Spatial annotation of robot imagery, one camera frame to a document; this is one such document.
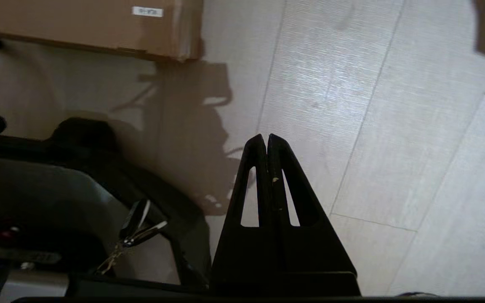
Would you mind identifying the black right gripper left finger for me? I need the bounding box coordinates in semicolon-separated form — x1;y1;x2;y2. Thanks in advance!
210;134;286;296

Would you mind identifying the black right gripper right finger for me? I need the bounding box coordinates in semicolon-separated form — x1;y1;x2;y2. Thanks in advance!
268;134;357;274

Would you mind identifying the brown cardboard shoe box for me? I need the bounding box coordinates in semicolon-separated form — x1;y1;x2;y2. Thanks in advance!
0;0;204;62

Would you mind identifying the black robot base chassis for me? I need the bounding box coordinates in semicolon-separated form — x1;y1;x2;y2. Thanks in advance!
0;103;212;297

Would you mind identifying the key bunch with black fob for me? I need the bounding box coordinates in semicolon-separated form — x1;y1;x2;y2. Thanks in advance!
97;199;168;275

